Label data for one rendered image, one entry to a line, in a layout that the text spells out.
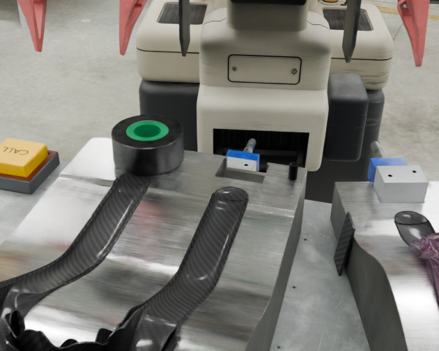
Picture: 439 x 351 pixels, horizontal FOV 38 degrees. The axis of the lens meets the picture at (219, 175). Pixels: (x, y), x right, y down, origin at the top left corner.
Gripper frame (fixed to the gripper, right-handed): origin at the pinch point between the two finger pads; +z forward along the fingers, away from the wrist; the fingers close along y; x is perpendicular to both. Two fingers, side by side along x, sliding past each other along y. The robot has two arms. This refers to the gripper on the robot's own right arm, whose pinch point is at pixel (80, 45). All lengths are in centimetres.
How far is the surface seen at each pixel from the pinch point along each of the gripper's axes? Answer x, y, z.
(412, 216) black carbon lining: -2.4, 38.0, 17.4
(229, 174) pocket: 0.5, 17.6, 14.0
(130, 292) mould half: -22.9, 10.8, 21.7
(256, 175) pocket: -0.2, 20.7, 13.9
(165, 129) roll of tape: -2.0, 10.3, 9.1
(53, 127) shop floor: 189, -62, 16
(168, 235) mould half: -12.5, 12.4, 18.9
